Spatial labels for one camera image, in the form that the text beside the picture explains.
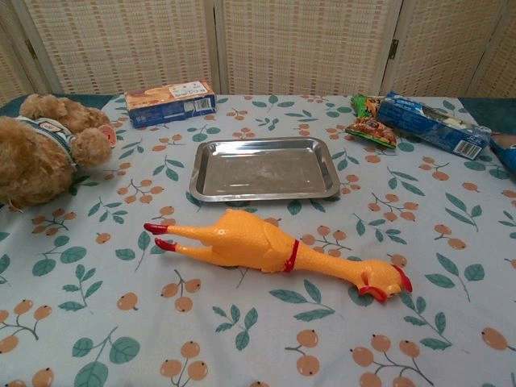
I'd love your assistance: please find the light floral tablecloth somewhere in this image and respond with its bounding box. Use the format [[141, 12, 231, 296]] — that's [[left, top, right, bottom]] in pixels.
[[0, 93, 516, 387]]

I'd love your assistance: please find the blue bread bag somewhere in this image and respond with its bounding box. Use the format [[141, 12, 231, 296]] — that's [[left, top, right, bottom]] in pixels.
[[489, 131, 516, 174]]

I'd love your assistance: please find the long blue cookie package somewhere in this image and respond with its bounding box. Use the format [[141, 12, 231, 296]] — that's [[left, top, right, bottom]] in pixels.
[[375, 91, 493, 158]]

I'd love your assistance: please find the orange and blue biscuit box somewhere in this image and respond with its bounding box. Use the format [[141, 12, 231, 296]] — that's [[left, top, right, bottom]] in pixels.
[[123, 80, 218, 130]]

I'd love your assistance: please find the green snack bag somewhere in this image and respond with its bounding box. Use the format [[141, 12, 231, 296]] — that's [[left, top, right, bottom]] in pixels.
[[345, 94, 400, 151]]

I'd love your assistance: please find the orange rubber chicken toy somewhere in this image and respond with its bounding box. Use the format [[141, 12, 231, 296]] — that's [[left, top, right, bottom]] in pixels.
[[144, 208, 414, 306]]

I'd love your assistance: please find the woven folding screen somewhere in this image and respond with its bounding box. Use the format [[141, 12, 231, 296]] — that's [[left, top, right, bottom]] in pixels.
[[0, 0, 516, 106]]

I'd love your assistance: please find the brown teddy bear striped shirt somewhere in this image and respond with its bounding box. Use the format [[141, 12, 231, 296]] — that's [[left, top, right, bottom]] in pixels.
[[0, 93, 119, 210]]

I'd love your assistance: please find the silver metal tray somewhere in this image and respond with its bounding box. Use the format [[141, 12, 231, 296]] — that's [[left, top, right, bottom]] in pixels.
[[189, 137, 342, 202]]

